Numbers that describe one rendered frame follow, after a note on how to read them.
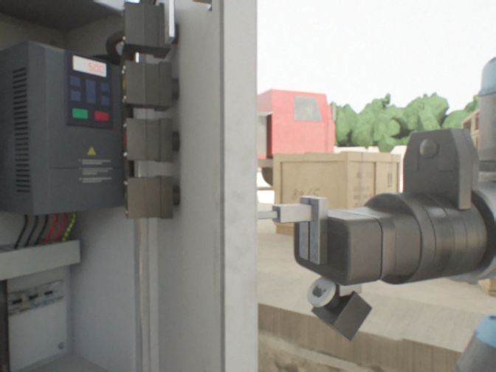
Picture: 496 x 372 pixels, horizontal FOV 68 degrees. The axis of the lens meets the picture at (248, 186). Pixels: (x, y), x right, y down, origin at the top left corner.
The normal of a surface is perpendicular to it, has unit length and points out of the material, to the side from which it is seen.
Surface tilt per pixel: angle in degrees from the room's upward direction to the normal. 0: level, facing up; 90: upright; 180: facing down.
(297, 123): 86
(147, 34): 90
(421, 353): 90
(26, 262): 90
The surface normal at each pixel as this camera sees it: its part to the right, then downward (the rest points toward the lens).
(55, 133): 0.83, 0.03
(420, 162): -0.92, 0.02
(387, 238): 0.68, 0.04
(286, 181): -0.68, 0.04
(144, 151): 0.39, 0.04
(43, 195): -0.39, 0.04
